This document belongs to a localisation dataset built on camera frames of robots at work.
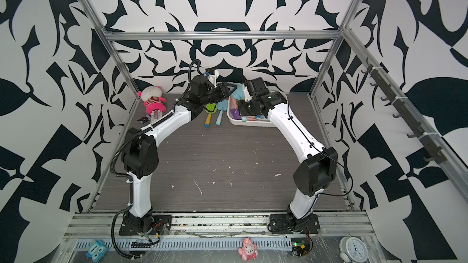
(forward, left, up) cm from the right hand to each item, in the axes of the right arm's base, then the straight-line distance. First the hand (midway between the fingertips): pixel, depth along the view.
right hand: (240, 106), depth 82 cm
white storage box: (+11, +3, -23) cm, 25 cm away
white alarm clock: (-51, -39, -21) cm, 68 cm away
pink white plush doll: (+22, +52, -16) cm, 59 cm away
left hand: (+9, +3, +5) cm, 11 cm away
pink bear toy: (-51, -2, -21) cm, 55 cm away
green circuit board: (-49, -22, -26) cm, 60 cm away
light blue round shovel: (+7, +1, 0) cm, 7 cm away
